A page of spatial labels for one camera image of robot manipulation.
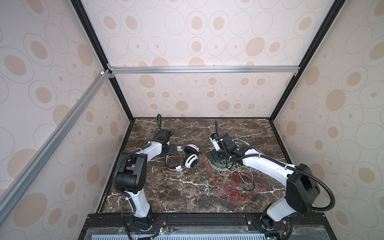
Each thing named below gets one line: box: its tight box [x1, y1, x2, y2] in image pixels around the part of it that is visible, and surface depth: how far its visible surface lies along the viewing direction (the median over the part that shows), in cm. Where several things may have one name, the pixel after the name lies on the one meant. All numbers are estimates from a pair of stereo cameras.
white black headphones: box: [165, 143, 200, 172], surface depth 91 cm
